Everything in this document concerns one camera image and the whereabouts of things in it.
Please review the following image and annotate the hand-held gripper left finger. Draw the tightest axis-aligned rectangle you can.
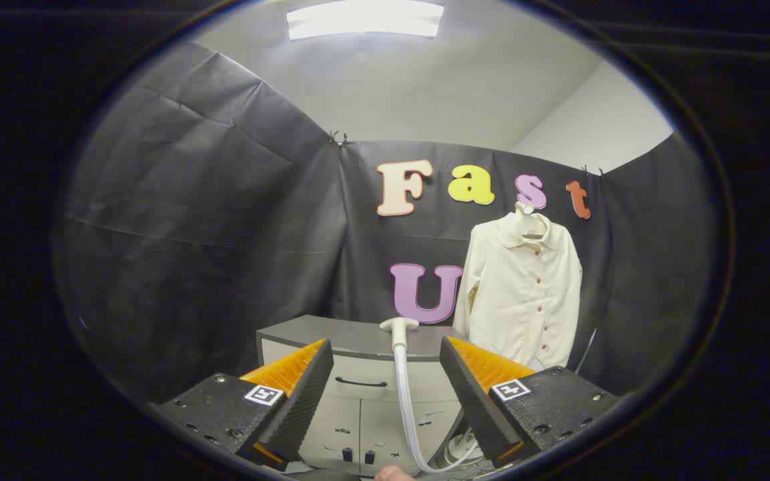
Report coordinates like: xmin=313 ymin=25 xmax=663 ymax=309
xmin=146 ymin=339 xmax=335 ymax=472

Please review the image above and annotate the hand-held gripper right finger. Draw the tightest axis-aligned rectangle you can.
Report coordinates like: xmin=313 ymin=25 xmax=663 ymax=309
xmin=440 ymin=336 xmax=620 ymax=470

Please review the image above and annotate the white garment steamer base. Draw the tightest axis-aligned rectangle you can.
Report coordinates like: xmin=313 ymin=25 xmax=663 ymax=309
xmin=444 ymin=428 xmax=486 ymax=468

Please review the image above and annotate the white garment steamer hose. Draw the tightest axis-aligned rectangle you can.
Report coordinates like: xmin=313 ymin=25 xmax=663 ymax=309
xmin=393 ymin=344 xmax=483 ymax=474

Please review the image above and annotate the white garment steamer head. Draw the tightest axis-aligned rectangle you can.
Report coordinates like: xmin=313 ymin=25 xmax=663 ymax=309
xmin=380 ymin=318 xmax=420 ymax=352

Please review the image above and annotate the cream button-up shirt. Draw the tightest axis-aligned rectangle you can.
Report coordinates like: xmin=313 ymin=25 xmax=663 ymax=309
xmin=453 ymin=211 xmax=584 ymax=370

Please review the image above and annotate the white clothes hanger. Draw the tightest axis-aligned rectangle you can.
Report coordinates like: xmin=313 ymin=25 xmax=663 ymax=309
xmin=514 ymin=202 xmax=549 ymax=238

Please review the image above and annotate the grey cabinet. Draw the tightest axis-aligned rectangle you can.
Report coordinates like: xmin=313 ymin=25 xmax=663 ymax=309
xmin=256 ymin=315 xmax=473 ymax=476

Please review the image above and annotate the thin grey pole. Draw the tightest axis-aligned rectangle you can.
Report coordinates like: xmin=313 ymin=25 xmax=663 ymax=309
xmin=575 ymin=327 xmax=598 ymax=375

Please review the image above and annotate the black backdrop cloth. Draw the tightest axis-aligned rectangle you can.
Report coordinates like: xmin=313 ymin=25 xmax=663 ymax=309
xmin=54 ymin=41 xmax=717 ymax=405

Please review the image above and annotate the ceiling light panel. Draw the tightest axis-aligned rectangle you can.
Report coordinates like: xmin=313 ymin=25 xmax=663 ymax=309
xmin=286 ymin=0 xmax=444 ymax=41

